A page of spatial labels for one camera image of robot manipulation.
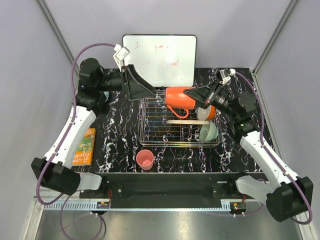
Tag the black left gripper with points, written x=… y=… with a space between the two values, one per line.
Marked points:
x=134 y=86

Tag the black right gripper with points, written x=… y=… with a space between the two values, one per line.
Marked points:
x=204 y=96

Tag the orange and white bowl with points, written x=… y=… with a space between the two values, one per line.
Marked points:
x=206 y=114

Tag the orange ceramic mug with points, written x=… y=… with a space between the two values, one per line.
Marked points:
x=176 y=98

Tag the green ceramic bowl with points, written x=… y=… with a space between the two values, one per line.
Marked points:
x=208 y=132

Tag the pink and cream plate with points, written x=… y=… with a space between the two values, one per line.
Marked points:
x=188 y=122

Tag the pink plastic cup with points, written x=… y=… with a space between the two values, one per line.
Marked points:
x=145 y=159

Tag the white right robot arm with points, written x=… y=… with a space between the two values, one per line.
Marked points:
x=286 y=194

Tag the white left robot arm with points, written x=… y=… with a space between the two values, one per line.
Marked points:
x=54 y=170

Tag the blue headphones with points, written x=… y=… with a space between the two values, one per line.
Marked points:
x=107 y=95

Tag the white dry-erase board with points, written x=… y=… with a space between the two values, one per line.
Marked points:
x=162 y=60

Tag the orange children's book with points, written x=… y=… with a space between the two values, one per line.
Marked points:
x=84 y=152

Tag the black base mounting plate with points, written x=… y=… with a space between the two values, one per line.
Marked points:
x=167 y=191

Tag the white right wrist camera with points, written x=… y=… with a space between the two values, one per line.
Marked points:
x=224 y=75

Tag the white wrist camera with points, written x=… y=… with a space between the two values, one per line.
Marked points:
x=121 y=52
x=224 y=75

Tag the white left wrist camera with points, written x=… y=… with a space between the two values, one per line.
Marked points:
x=121 y=52

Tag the metal wire dish rack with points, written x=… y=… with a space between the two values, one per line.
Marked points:
x=154 y=131

